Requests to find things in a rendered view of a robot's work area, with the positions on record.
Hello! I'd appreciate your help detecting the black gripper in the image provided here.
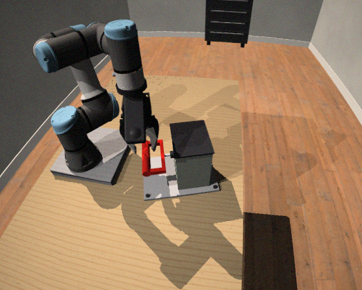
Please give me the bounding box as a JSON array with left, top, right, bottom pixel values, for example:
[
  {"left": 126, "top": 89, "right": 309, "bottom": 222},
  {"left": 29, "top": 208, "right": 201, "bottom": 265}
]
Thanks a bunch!
[{"left": 116, "top": 78, "right": 159, "bottom": 153}]

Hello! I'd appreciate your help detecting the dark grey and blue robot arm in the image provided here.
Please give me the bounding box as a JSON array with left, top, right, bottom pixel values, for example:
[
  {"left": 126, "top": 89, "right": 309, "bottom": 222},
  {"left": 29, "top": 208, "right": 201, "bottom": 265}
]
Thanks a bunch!
[{"left": 32, "top": 20, "right": 146, "bottom": 172}]

